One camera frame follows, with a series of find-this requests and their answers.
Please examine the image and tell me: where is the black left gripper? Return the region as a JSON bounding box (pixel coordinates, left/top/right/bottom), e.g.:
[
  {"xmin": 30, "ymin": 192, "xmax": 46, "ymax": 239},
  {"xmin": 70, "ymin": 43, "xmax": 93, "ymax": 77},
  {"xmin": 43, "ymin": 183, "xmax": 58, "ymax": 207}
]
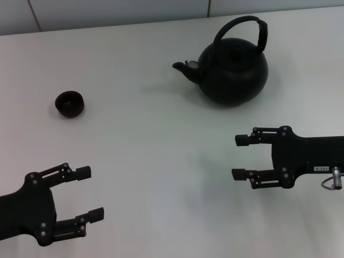
[{"xmin": 0, "ymin": 162, "xmax": 105, "ymax": 247}]

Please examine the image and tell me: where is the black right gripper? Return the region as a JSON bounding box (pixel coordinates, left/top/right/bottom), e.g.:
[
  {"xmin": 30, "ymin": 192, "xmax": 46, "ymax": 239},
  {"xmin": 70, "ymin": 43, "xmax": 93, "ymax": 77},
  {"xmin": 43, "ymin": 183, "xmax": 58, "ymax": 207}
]
[{"xmin": 231, "ymin": 125, "xmax": 344, "ymax": 190}]

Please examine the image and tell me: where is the black round teapot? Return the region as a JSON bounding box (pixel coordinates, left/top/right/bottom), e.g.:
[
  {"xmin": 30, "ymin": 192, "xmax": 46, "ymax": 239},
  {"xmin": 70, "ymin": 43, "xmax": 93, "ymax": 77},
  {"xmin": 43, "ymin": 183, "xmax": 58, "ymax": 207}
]
[{"xmin": 171, "ymin": 15, "xmax": 269, "ymax": 109}]

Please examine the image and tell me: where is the small dark teacup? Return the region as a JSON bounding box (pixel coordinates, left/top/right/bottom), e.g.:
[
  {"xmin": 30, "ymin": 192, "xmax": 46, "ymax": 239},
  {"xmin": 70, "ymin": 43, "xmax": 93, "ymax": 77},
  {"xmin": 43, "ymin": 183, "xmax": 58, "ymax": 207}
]
[{"xmin": 55, "ymin": 90, "xmax": 85, "ymax": 118}]

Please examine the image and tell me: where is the right gripper cable with plug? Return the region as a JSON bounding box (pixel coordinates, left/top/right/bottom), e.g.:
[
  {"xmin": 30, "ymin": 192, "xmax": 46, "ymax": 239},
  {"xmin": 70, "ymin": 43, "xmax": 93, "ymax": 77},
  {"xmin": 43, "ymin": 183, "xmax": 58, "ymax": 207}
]
[{"xmin": 321, "ymin": 166, "xmax": 344, "ymax": 190}]

